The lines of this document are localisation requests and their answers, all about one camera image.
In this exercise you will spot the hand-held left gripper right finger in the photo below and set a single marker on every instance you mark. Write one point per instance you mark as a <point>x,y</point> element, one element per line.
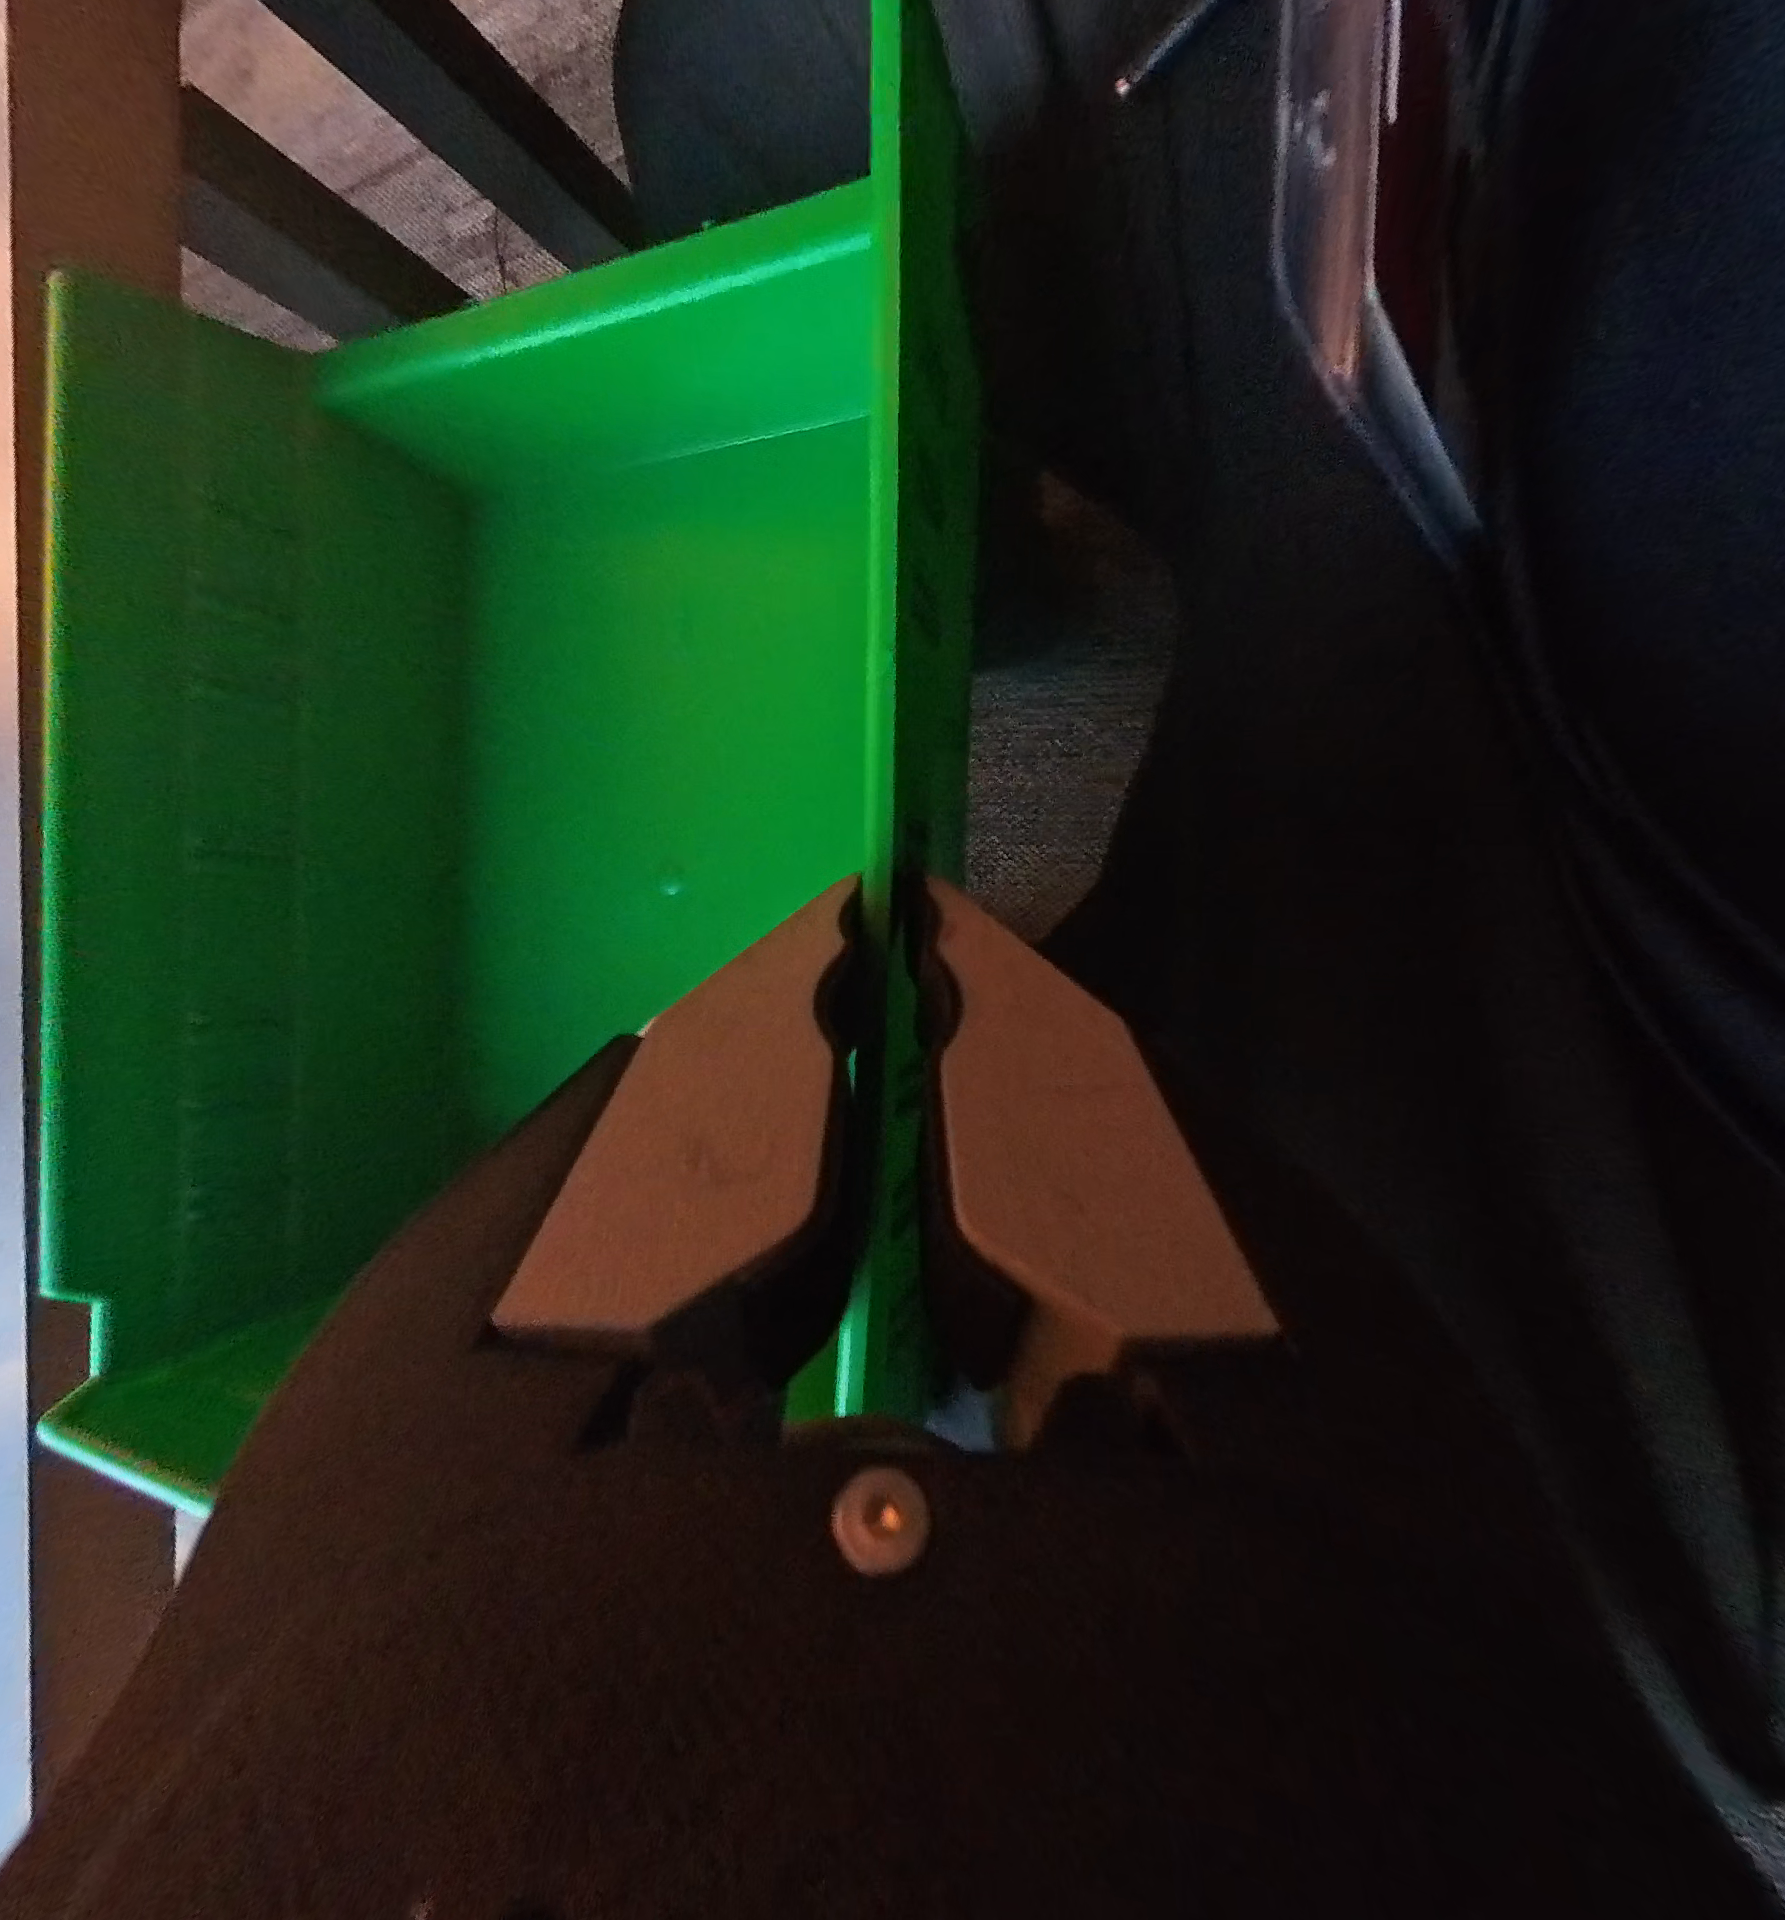
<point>1087,1185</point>

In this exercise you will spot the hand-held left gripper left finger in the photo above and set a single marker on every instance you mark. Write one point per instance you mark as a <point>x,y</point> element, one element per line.
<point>681,1170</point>

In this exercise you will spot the green plastic storage box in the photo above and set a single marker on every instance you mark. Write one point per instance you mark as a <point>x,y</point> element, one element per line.
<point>653,674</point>

